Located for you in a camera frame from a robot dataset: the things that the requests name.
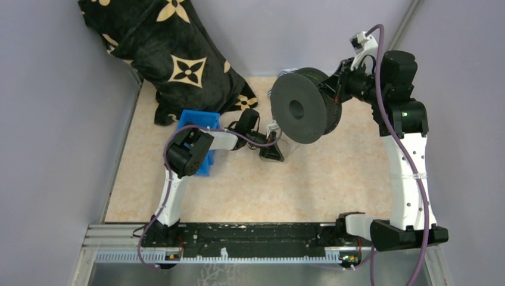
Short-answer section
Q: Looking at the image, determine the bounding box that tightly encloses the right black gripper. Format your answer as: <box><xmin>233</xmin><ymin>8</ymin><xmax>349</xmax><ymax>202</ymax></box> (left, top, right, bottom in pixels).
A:
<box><xmin>316</xmin><ymin>57</ymin><xmax>386</xmax><ymax>105</ymax></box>

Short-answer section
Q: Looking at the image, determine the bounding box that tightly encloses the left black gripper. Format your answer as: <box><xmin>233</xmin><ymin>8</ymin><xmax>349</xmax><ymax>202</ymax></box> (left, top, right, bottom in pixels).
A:
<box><xmin>247</xmin><ymin>129</ymin><xmax>284</xmax><ymax>162</ymax></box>

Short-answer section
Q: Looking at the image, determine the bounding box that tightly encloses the thin green wire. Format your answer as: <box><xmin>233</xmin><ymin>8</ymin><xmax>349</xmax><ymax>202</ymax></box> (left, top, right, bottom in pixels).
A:
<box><xmin>283</xmin><ymin>69</ymin><xmax>328</xmax><ymax>157</ymax></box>

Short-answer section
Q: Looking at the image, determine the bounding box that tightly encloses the black cable spool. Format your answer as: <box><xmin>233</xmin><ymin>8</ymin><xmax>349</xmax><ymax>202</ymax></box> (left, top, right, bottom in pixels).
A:
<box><xmin>270</xmin><ymin>67</ymin><xmax>342</xmax><ymax>144</ymax></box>

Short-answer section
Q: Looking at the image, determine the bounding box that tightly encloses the blue plastic bin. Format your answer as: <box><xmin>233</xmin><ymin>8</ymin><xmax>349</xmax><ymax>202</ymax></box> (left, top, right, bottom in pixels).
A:
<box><xmin>176</xmin><ymin>110</ymin><xmax>220</xmax><ymax>176</ymax></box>

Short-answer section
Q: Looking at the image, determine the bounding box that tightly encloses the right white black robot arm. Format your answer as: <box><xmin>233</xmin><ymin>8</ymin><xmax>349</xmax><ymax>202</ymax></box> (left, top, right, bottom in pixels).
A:
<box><xmin>319</xmin><ymin>51</ymin><xmax>449</xmax><ymax>251</ymax></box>

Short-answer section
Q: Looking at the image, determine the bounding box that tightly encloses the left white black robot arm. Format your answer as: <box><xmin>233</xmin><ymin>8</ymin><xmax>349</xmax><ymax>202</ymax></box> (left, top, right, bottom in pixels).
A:
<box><xmin>143</xmin><ymin>109</ymin><xmax>283</xmax><ymax>247</ymax></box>

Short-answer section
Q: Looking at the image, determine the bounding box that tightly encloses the blue white striped cloth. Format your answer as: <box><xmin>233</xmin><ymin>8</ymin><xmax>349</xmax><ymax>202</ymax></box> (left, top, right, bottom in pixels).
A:
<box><xmin>267</xmin><ymin>68</ymin><xmax>299</xmax><ymax>98</ymax></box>

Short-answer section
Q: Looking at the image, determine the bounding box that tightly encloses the black beige floral blanket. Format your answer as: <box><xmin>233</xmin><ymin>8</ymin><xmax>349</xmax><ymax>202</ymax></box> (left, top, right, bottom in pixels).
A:
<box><xmin>78</xmin><ymin>0</ymin><xmax>258</xmax><ymax>126</ymax></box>

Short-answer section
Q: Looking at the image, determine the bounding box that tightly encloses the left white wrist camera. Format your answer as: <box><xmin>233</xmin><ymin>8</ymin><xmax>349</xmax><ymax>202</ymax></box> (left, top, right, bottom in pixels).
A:
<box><xmin>266</xmin><ymin>120</ymin><xmax>280</xmax><ymax>137</ymax></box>

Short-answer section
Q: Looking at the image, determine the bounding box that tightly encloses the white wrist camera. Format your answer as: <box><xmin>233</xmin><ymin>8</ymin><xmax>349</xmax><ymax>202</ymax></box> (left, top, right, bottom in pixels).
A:
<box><xmin>266</xmin><ymin>120</ymin><xmax>280</xmax><ymax>137</ymax></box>
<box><xmin>350</xmin><ymin>31</ymin><xmax>378</xmax><ymax>70</ymax></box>

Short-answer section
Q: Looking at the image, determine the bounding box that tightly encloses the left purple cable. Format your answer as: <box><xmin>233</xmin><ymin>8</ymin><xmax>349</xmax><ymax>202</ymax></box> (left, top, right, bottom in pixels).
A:
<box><xmin>136</xmin><ymin>124</ymin><xmax>283</xmax><ymax>271</ymax></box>

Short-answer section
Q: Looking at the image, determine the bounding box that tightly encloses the purple cable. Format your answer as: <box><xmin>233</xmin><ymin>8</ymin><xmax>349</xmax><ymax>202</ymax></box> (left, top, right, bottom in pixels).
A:
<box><xmin>136</xmin><ymin>124</ymin><xmax>283</xmax><ymax>271</ymax></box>
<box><xmin>364</xmin><ymin>23</ymin><xmax>431</xmax><ymax>286</ymax></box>

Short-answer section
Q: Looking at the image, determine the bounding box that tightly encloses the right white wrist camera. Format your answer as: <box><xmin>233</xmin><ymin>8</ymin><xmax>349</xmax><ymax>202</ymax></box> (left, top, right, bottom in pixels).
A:
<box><xmin>350</xmin><ymin>31</ymin><xmax>378</xmax><ymax>70</ymax></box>

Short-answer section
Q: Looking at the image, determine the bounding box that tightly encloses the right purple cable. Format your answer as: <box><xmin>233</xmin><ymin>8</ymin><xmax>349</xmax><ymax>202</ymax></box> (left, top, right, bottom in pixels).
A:
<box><xmin>364</xmin><ymin>23</ymin><xmax>431</xmax><ymax>286</ymax></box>

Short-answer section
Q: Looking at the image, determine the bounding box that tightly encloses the aluminium frame rail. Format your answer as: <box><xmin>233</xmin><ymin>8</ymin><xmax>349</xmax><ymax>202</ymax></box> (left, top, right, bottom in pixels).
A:
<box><xmin>82</xmin><ymin>223</ymin><xmax>143</xmax><ymax>250</ymax></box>

